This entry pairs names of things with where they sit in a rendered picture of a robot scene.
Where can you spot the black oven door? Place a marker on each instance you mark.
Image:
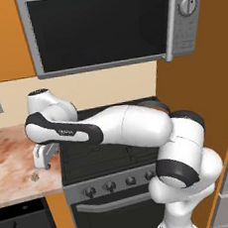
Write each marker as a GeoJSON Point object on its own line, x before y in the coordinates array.
{"type": "Point", "coordinates": [121, 223]}

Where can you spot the silver oven control panel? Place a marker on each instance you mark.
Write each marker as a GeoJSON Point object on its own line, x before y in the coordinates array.
{"type": "Point", "coordinates": [100, 184]}

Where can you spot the white microwave knob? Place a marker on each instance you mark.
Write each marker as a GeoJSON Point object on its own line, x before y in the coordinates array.
{"type": "Point", "coordinates": [187, 5]}

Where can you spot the tall orange cabinet panel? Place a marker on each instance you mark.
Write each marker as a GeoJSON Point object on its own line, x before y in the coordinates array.
{"type": "Point", "coordinates": [202, 77]}

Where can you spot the orange wooden cupboard door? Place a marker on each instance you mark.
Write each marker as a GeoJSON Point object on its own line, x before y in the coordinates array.
{"type": "Point", "coordinates": [2, 48]}

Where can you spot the silver microwave oven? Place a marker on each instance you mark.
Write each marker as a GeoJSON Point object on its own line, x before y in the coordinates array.
{"type": "Point", "coordinates": [190, 34]}

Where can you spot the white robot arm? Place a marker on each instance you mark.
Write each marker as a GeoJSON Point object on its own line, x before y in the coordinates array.
{"type": "Point", "coordinates": [137, 126]}

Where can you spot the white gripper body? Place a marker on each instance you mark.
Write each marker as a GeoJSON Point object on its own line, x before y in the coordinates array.
{"type": "Point", "coordinates": [43, 153]}

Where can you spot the black hob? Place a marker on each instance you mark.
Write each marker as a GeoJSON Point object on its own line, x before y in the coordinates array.
{"type": "Point", "coordinates": [91, 161]}

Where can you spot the black glass microwave door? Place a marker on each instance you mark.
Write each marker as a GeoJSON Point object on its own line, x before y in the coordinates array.
{"type": "Point", "coordinates": [100, 27]}

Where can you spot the black oven knob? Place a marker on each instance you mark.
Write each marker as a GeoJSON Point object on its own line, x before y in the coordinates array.
{"type": "Point", "coordinates": [110, 186]}
{"type": "Point", "coordinates": [130, 180]}
{"type": "Point", "coordinates": [149, 175]}
{"type": "Point", "coordinates": [90, 192]}

